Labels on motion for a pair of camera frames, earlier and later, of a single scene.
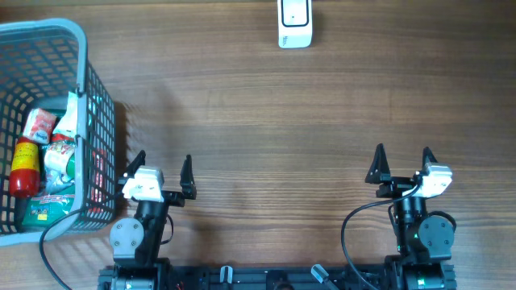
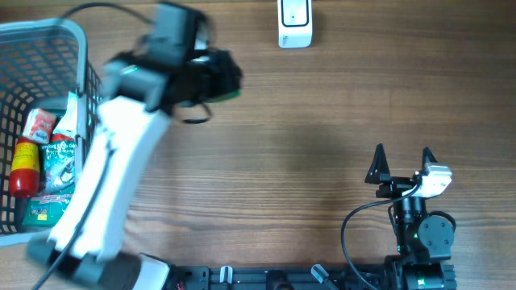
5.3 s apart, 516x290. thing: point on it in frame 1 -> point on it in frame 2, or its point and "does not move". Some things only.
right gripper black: [379, 173] does not move
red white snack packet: [39, 125] does not move
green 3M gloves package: [56, 198] does not move
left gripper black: [177, 199] -> [224, 74]
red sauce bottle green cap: [25, 167] does not move
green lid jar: [60, 162] -> [228, 96]
